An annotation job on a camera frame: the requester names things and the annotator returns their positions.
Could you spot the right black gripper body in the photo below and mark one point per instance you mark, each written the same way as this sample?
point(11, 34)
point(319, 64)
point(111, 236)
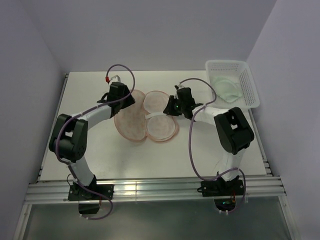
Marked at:
point(175, 108)

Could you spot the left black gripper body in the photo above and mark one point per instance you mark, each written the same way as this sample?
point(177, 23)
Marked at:
point(126, 102)

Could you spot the peach mesh laundry bag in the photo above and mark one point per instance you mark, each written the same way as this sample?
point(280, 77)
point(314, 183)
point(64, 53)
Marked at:
point(145, 118)

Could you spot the light green bra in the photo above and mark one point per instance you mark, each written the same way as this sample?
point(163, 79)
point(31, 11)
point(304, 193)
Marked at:
point(226, 89)

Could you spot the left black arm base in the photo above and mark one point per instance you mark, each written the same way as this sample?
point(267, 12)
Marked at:
point(90, 197)

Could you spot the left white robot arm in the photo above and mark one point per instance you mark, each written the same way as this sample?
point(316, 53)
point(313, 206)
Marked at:
point(70, 133)

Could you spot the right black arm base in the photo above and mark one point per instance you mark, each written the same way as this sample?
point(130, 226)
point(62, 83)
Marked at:
point(224, 192)

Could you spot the white plastic basket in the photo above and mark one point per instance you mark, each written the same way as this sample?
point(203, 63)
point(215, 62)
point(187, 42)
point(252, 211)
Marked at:
point(240, 73)

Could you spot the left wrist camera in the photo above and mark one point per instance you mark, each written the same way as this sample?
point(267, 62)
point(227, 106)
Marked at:
point(115, 78)

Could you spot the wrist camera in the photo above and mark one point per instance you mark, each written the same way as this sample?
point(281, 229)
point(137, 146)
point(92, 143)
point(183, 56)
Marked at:
point(179, 86)
point(115, 78)

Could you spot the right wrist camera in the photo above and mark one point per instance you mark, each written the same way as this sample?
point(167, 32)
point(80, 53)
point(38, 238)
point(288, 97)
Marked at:
point(179, 86)

